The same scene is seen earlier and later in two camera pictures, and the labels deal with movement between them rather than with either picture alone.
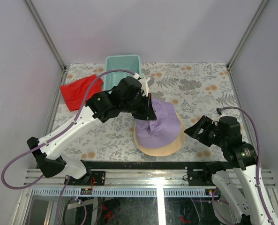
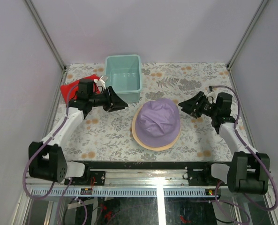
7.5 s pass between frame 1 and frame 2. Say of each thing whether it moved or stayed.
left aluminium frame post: stayed
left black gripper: moved
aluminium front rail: stayed
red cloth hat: stayed
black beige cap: moved
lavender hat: stayed
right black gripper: moved
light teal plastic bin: stayed
